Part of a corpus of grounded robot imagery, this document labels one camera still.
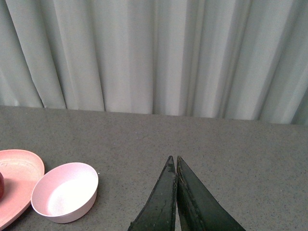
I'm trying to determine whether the white curtain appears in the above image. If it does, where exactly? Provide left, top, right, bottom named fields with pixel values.
left=0, top=0, right=308, bottom=125

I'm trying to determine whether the red apple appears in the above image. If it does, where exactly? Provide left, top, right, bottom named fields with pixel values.
left=0, top=173, right=5, bottom=199

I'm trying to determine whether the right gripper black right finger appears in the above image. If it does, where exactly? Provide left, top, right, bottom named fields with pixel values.
left=177, top=156, right=244, bottom=231

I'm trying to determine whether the pink plate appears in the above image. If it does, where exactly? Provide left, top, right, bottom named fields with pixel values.
left=0, top=149, right=45, bottom=230

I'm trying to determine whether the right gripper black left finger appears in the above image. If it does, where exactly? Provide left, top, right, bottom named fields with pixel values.
left=128, top=156, right=177, bottom=231

